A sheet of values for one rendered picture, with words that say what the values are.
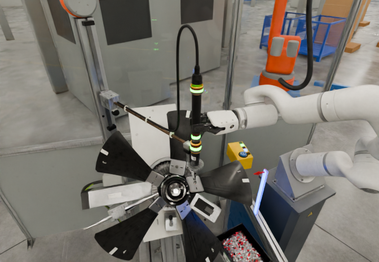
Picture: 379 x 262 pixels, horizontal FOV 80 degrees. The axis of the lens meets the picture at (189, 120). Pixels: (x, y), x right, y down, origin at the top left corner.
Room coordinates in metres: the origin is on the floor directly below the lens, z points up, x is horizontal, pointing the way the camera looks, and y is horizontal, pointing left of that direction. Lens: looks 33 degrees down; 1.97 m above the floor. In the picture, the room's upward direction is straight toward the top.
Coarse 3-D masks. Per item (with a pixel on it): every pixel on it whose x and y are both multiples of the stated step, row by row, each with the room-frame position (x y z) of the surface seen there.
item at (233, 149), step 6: (228, 144) 1.12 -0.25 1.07; (234, 144) 1.12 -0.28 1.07; (228, 150) 1.11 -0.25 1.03; (234, 150) 1.06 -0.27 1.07; (240, 150) 1.06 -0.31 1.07; (228, 156) 1.10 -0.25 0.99; (234, 156) 1.02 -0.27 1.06; (240, 156) 1.01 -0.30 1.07; (246, 156) 1.01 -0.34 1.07; (252, 156) 1.01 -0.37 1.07; (240, 162) 0.98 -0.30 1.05; (246, 162) 0.99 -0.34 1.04; (246, 168) 1.00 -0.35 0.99
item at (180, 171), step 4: (172, 160) 0.78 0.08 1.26; (176, 160) 0.77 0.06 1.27; (172, 164) 0.76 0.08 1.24; (176, 164) 0.75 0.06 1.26; (180, 164) 0.74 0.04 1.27; (184, 164) 0.73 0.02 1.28; (172, 168) 0.75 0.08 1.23; (176, 168) 0.74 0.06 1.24; (180, 168) 0.72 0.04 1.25; (184, 168) 0.71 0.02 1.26; (172, 172) 0.73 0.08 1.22; (176, 172) 0.72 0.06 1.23; (180, 172) 0.71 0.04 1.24
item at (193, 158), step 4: (196, 68) 0.69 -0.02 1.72; (196, 72) 0.69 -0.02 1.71; (192, 76) 0.69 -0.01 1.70; (196, 76) 0.68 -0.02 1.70; (200, 76) 0.69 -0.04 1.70; (192, 80) 0.69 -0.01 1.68; (196, 80) 0.68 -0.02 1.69; (200, 80) 0.69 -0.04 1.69; (196, 84) 0.68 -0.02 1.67; (200, 84) 0.68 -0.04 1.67; (192, 156) 0.69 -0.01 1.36; (196, 156) 0.68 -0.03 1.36; (192, 160) 0.69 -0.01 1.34; (196, 160) 0.68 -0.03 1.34; (192, 164) 0.69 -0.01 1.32; (196, 164) 0.68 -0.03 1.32
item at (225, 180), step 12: (216, 168) 0.79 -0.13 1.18; (228, 168) 0.79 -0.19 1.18; (240, 168) 0.80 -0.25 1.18; (204, 180) 0.72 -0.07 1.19; (216, 180) 0.72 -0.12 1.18; (228, 180) 0.73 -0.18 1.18; (240, 180) 0.74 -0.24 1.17; (216, 192) 0.66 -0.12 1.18; (228, 192) 0.67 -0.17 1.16; (240, 192) 0.68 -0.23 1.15
